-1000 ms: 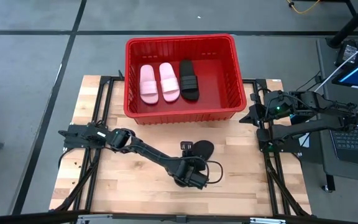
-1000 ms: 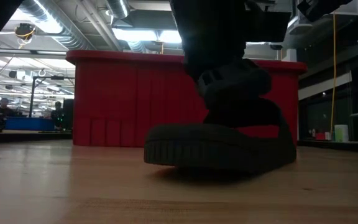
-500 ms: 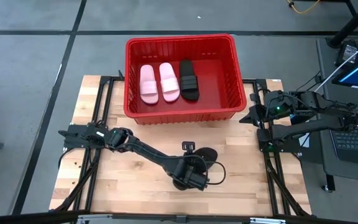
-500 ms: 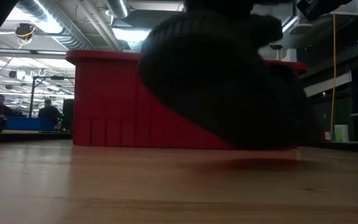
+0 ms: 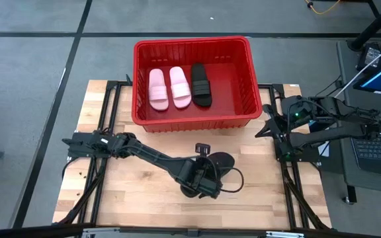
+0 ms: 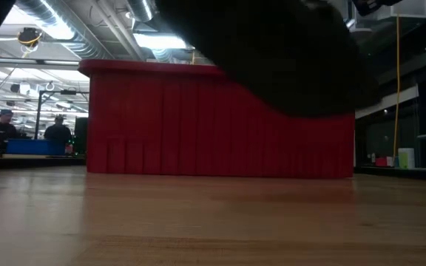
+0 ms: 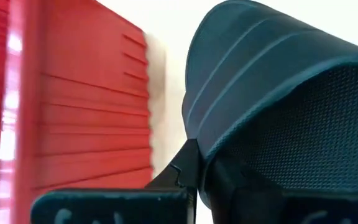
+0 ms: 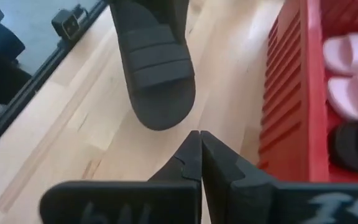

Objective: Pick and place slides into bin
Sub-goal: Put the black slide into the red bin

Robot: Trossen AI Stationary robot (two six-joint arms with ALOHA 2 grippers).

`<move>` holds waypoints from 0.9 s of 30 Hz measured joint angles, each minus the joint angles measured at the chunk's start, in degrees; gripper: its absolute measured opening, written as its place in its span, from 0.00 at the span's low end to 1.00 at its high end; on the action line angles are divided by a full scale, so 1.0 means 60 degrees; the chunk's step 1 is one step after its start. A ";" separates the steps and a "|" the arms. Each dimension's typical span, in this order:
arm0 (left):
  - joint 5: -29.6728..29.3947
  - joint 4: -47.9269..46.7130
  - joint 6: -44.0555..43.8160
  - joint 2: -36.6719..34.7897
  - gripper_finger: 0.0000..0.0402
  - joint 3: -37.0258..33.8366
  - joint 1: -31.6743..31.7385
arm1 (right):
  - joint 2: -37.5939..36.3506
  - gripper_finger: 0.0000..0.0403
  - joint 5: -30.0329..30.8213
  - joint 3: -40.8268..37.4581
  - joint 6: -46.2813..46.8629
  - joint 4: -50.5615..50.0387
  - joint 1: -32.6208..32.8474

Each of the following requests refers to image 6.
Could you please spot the narrow silver ventilation duct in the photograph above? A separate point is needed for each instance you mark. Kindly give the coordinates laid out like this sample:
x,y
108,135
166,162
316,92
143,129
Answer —
x,y
141,9

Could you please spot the black slide sandal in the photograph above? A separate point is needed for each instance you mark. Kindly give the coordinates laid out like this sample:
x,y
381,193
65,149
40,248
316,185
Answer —
x,y
279,55

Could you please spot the wide silver ventilation duct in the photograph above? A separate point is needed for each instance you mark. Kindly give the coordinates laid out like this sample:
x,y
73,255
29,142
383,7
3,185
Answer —
x,y
69,33

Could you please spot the black monitor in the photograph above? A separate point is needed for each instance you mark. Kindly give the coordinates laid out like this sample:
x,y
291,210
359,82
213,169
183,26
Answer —
x,y
81,134

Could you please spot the white wall beam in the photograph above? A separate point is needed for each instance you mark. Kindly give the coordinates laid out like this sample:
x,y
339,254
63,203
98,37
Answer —
x,y
387,103

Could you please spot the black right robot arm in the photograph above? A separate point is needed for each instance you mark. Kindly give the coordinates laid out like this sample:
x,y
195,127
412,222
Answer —
x,y
372,5

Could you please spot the blue plastic box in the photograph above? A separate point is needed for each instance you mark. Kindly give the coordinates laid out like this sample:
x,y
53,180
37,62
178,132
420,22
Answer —
x,y
35,147

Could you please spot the small red box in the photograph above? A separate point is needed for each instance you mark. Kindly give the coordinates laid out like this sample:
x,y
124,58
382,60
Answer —
x,y
381,162

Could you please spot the white hanging box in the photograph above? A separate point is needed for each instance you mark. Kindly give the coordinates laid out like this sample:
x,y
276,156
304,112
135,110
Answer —
x,y
412,9

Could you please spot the red plastic bin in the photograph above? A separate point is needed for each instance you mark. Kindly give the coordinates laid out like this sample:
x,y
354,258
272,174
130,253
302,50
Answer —
x,y
161,122

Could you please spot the black metal stand frame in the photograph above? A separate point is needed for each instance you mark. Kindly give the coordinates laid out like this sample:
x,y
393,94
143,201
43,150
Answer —
x,y
38,114

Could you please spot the person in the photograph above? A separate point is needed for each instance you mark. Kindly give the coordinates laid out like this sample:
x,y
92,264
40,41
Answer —
x,y
3,129
57,133

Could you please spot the bright ceiling light panel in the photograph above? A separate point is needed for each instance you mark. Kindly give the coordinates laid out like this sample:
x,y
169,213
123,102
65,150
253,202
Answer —
x,y
159,41

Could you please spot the background work table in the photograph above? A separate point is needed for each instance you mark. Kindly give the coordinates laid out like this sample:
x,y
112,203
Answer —
x,y
32,160

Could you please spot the white and green container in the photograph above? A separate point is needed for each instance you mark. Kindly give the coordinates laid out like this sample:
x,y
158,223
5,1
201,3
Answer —
x,y
406,159

